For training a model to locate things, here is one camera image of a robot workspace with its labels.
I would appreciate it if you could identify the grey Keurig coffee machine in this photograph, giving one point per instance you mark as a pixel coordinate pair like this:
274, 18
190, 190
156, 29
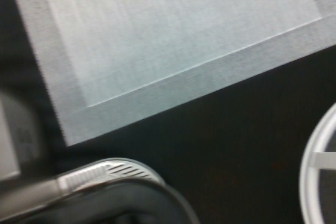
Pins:
114, 191

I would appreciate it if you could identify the grey woven placemat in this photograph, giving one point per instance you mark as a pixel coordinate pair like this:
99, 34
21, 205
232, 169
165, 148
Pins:
129, 57

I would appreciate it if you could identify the white two-tier round shelf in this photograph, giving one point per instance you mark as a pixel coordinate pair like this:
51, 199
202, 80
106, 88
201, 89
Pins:
316, 160

